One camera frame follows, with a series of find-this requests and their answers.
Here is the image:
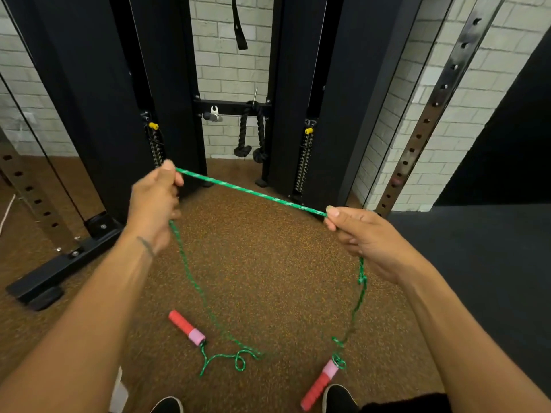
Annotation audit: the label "person's right hand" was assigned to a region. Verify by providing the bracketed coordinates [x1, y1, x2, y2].
[323, 205, 425, 285]

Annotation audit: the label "person's left hand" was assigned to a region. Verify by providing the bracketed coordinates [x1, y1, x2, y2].
[122, 159, 185, 256]

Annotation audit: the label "green jump rope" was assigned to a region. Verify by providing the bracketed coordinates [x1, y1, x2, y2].
[168, 167, 369, 412]

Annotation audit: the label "clear plastic box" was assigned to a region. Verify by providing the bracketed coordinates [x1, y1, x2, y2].
[110, 366, 130, 413]

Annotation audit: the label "person's left forearm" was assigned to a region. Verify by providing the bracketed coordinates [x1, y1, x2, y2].
[0, 231, 169, 413]

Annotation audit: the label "person's right forearm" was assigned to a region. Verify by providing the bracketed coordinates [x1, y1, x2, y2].
[395, 255, 551, 413]

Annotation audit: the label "person's right black shoe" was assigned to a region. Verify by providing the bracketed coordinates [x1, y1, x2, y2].
[321, 384, 360, 413]

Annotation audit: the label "person's black shoe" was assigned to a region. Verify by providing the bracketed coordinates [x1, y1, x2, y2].
[321, 384, 360, 413]
[149, 396, 185, 413]

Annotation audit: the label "person's left black shoe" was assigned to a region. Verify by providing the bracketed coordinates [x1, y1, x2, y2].
[149, 396, 185, 413]

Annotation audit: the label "metal weight stack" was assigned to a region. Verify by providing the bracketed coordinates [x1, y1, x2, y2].
[146, 129, 167, 168]
[294, 134, 315, 197]

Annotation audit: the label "black steel base beam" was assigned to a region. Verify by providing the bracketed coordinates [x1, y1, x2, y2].
[5, 210, 126, 313]

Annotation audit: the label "chrome perforated upright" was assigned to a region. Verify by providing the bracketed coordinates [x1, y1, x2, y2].
[0, 128, 83, 254]
[374, 0, 507, 218]

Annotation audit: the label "black weight machine tower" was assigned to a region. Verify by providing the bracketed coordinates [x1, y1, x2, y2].
[4, 0, 208, 224]
[260, 0, 425, 211]

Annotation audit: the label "black crossbar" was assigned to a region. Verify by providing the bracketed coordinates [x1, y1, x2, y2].
[192, 98, 272, 119]

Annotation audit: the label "black shorts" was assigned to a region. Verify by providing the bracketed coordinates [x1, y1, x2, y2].
[359, 393, 453, 413]

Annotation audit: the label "black tricep rope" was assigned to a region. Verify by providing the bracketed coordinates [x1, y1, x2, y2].
[234, 100, 270, 165]

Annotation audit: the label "white cable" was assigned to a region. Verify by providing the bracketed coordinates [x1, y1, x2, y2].
[0, 193, 17, 235]

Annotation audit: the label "black hanging strap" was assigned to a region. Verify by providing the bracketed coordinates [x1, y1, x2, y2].
[231, 0, 249, 51]

